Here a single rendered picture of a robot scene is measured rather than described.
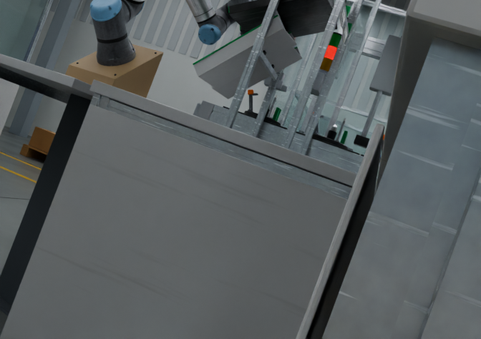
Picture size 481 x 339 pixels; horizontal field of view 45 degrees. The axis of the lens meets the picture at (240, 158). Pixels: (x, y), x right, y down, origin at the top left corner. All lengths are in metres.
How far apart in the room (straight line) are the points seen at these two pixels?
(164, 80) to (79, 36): 2.07
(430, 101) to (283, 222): 1.12
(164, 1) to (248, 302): 10.45
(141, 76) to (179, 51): 8.88
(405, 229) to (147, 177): 1.22
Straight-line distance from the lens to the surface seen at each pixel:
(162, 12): 11.50
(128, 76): 2.21
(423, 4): 0.18
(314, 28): 1.86
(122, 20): 2.25
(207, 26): 2.07
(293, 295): 1.30
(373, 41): 3.24
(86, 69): 2.28
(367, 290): 0.18
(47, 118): 12.06
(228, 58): 1.65
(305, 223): 1.29
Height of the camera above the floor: 0.77
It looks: 1 degrees up
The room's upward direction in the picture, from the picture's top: 21 degrees clockwise
